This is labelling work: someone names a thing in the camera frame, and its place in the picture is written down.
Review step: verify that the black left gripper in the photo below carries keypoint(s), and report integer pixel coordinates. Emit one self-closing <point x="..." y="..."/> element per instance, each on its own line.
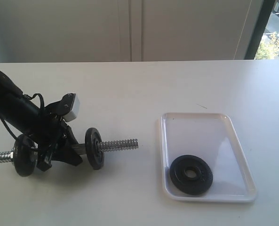
<point x="54" y="138"/>

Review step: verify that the chrome dumbbell bar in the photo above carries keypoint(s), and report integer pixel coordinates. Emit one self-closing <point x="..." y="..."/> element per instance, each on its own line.
<point x="108" y="146"/>

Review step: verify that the black weight plate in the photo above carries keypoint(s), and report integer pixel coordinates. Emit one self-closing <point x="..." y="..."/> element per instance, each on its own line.
<point x="191" y="175"/>

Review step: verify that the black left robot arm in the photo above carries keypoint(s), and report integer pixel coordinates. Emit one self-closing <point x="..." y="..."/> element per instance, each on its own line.
<point x="21" y="110"/>

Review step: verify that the black weight plate right end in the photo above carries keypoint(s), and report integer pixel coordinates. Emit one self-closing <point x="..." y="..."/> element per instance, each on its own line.
<point x="94" y="155"/>

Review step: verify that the black weight plate end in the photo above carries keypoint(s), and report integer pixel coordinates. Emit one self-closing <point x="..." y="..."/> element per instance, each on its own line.
<point x="23" y="159"/>
<point x="94" y="155"/>

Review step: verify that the black weight plate left end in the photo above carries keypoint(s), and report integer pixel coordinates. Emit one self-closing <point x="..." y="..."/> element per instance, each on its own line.
<point x="23" y="159"/>

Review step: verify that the white plastic tray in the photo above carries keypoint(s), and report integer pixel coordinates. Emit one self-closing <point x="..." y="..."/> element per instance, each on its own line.
<point x="211" y="137"/>

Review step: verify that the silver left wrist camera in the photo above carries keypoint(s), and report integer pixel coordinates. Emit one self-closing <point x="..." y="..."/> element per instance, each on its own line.
<point x="69" y="107"/>

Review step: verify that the dark window frame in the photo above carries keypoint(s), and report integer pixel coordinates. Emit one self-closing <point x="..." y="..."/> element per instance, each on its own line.
<point x="262" y="20"/>

